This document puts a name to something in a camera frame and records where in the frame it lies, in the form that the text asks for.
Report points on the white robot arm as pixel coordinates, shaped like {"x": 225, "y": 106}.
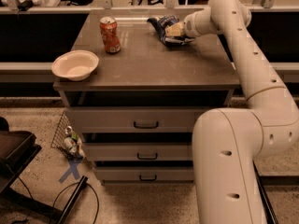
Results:
{"x": 225, "y": 141}

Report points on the orange soda can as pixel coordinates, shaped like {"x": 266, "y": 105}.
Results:
{"x": 108, "y": 30}

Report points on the white paper bowl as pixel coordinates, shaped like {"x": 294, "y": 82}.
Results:
{"x": 75, "y": 65}

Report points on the grey drawer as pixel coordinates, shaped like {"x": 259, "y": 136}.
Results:
{"x": 139, "y": 152}
{"x": 132, "y": 119}
{"x": 137, "y": 174}

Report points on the black floor bar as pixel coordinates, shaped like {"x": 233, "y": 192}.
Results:
{"x": 267, "y": 206}

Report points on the top grey drawer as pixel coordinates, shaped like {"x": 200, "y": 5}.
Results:
{"x": 132, "y": 119}

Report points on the white bottle in basket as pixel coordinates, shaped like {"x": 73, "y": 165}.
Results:
{"x": 70, "y": 145}

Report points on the black cart frame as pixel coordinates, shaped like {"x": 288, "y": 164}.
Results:
{"x": 17, "y": 150}

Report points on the wire mesh basket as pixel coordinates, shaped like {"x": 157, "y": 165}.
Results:
{"x": 63, "y": 130}

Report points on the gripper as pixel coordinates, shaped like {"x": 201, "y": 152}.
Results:
{"x": 189, "y": 26}

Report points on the bottom grey drawer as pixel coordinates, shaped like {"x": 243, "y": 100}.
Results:
{"x": 137, "y": 174}

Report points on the blue chip bag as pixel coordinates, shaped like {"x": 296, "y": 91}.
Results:
{"x": 160, "y": 23}

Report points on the grey drawer cabinet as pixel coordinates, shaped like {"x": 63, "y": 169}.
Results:
{"x": 147, "y": 74}

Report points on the middle grey drawer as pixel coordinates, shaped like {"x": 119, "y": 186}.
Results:
{"x": 139, "y": 152}

